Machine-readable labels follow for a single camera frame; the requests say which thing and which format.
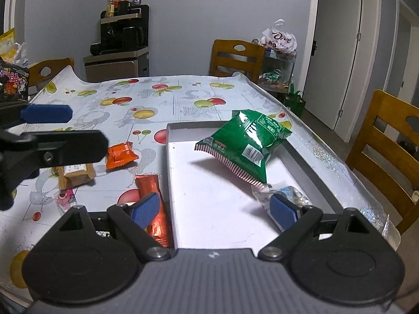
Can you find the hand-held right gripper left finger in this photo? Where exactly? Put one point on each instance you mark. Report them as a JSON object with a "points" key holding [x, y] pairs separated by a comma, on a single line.
{"points": [[145, 212]]}

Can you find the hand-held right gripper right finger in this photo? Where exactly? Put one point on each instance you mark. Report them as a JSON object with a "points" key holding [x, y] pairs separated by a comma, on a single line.
{"points": [[283, 214]]}

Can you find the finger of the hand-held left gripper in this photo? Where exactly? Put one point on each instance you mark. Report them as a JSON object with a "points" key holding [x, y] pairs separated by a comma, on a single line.
{"points": [[72, 147], [45, 113]]}

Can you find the clear plastic snack packet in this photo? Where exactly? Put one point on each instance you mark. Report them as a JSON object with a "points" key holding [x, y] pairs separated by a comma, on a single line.
{"points": [[262, 194]]}

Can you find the pink bear candy packet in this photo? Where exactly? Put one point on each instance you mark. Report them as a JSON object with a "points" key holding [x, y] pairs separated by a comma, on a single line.
{"points": [[66, 199]]}

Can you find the white shallow cardboard box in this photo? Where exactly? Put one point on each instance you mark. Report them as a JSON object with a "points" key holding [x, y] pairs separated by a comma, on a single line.
{"points": [[212, 202]]}

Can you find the green snack bag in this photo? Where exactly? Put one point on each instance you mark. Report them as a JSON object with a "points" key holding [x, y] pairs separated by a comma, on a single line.
{"points": [[248, 140]]}

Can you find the long orange foil packet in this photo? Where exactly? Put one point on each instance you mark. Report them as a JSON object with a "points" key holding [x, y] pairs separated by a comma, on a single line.
{"points": [[149, 186]]}

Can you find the brown paper snack packet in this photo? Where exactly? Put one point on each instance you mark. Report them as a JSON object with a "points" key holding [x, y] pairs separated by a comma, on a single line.
{"points": [[76, 175]]}

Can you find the wooden chair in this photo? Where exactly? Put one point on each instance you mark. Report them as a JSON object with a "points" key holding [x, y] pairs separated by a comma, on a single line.
{"points": [[49, 72], [383, 150], [235, 57]]}

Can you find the black noodle packet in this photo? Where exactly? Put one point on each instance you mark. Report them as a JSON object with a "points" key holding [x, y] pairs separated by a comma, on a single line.
{"points": [[13, 83]]}

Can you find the small orange snack packet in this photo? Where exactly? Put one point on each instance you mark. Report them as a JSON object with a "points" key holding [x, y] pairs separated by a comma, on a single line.
{"points": [[120, 156]]}

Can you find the fruit-print tablecloth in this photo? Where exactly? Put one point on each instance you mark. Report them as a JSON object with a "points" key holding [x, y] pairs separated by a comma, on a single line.
{"points": [[131, 111]]}

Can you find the yellow snack bag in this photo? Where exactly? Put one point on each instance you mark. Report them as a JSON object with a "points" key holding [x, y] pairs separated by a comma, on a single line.
{"points": [[7, 44]]}

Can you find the green tote bag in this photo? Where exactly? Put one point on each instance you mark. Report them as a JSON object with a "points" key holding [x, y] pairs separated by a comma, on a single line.
{"points": [[296, 103]]}

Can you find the black kettle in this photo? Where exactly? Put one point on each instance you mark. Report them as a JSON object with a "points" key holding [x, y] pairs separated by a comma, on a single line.
{"points": [[132, 36]]}

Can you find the yellow jar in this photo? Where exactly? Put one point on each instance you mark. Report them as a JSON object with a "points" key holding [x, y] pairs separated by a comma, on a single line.
{"points": [[110, 8]]}

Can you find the metal trolley rack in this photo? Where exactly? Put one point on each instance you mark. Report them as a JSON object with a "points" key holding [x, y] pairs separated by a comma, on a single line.
{"points": [[278, 72]]}

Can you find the white plastic shopping bag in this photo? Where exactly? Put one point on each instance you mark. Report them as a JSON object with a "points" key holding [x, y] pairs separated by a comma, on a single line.
{"points": [[280, 39]]}

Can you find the white door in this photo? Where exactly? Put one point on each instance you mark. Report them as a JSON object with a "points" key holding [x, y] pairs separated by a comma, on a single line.
{"points": [[334, 45]]}

